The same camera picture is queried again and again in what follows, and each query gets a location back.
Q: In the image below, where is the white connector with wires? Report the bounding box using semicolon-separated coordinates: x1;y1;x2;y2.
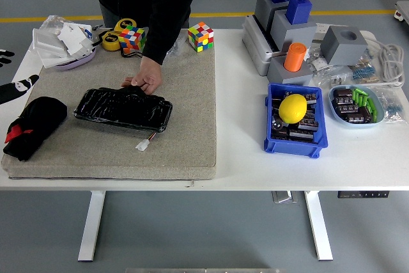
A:
135;131;158;152

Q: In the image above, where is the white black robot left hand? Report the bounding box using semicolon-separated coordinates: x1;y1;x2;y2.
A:
0;49;40;105

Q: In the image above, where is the bag of blue resistors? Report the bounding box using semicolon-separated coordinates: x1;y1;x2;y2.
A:
350;52;381;84
370;86;400;125

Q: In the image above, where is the small bag of white parts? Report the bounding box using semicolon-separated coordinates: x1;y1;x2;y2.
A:
305;47;327;72

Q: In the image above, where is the purple tray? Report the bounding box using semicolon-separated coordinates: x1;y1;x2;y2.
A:
54;47;97;72

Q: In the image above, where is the clear plastic bag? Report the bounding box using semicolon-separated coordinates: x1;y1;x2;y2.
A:
40;15;75;33

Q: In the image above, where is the grey block holder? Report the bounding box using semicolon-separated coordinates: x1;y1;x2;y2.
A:
254;0;290;31
270;8;318;52
266;56;314;87

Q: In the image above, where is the yellow lemon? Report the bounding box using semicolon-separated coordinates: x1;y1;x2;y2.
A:
278;93;308;125

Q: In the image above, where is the yellow tape measure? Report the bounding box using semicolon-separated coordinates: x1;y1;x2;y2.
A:
101;31;121;52
114;18;137;35

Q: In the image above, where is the black desk control panel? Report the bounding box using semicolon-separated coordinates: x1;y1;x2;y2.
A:
337;191;391;199

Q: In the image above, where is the orange cylinder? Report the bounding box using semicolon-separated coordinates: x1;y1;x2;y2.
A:
283;42;307;73

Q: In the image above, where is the person's left hand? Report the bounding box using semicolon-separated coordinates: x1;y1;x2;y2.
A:
121;56;163;96

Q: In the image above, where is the colourful puzzle cube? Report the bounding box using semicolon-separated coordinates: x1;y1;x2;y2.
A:
187;22;215;53
118;25;148;54

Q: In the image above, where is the white flat plate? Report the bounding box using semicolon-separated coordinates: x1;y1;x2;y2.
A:
40;49;79;70

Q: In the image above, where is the black rag with red tag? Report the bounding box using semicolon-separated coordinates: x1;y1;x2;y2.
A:
3;96;68;162

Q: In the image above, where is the clear bag of screws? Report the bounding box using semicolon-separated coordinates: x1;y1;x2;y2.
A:
166;35;188;57

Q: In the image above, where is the blue plastic bin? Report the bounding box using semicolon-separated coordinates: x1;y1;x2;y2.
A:
263;82;329;159

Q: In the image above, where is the white power cable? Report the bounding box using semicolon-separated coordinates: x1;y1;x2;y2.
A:
364;38;406;88

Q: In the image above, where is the grey-brown mat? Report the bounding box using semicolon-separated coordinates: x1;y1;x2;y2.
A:
1;29;217;181

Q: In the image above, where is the white table leg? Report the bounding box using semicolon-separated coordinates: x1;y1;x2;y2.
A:
304;191;334;261
77;191;106;262

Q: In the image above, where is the clear bag with plug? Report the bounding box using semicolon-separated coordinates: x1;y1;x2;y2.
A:
311;65;354;90

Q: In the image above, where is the grey block with round hole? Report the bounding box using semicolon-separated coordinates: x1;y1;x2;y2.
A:
320;25;369;66

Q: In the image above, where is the black wrist strap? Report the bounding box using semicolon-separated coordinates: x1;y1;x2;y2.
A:
120;49;143;60

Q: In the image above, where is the metal bracket under table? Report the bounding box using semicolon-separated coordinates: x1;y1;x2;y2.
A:
272;191;298;204

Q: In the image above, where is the light blue dish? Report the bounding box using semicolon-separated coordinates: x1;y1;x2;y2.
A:
328;84;385;130

